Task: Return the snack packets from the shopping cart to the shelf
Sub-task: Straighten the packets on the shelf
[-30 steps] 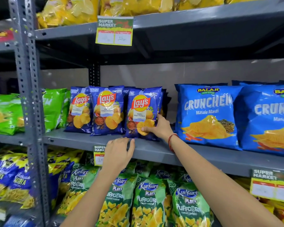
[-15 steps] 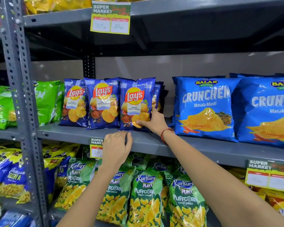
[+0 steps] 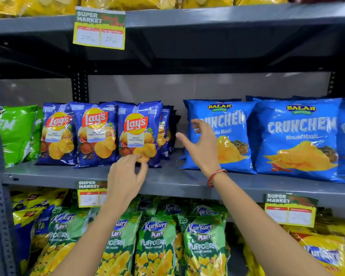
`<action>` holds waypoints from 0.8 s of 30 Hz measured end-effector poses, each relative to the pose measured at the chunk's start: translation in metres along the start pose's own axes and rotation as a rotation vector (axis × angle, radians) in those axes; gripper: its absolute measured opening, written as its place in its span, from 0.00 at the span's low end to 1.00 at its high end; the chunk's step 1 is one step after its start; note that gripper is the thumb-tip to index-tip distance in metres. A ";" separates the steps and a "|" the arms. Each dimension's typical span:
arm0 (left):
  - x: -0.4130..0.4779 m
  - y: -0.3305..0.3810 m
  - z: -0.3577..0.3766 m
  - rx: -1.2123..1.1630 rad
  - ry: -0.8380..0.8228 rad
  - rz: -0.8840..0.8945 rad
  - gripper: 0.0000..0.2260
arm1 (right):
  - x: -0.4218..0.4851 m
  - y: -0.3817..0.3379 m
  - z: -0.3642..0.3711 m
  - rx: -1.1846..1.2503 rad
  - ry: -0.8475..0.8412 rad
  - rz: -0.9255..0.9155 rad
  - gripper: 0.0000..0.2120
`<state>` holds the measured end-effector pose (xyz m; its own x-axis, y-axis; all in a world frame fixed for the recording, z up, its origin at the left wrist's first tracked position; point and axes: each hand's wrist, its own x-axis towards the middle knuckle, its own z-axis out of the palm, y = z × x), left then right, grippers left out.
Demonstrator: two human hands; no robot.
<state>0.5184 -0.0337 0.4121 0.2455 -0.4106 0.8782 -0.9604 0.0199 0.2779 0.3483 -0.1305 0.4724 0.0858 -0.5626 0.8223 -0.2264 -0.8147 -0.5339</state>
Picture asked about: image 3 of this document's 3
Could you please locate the person's right hand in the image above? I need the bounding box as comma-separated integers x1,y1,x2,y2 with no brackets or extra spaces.
176,118,221,178

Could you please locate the person's left hand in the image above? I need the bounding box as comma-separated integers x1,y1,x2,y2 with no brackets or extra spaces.
105,154,149,209

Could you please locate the dark blue chip packet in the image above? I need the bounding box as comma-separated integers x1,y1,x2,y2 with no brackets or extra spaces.
116,101,163,168

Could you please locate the person's right forearm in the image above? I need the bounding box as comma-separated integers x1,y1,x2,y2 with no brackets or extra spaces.
210,171,332,276

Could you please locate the green yellow shelf price tag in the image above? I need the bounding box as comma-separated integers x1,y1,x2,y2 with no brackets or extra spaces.
73,6,126,50
77,180,108,208
264,193,319,228

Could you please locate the row of dark blue packets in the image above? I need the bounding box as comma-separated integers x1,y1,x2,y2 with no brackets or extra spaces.
36,101,181,169

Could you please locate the row of green corn-puff packets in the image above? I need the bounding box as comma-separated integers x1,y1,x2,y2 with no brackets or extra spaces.
32,195,231,276

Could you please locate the bright green snack packet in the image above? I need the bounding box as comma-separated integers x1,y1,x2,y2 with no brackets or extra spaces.
0,105,38,168
24,108,44,162

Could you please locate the pile of yellow-blue snack packets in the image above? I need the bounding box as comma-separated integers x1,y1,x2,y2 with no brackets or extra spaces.
11,188,70,274

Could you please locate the grey metal shelving rack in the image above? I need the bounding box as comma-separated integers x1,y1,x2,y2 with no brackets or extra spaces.
0,0,345,276

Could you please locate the row of yellow snack packets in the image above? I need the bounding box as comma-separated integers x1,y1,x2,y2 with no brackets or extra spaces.
0,0,288,19

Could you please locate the pile of yellow-orange snack packets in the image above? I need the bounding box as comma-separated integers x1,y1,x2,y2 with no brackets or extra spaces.
243,208,345,276

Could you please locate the red thread bracelet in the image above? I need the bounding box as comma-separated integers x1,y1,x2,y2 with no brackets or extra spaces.
208,169,228,188

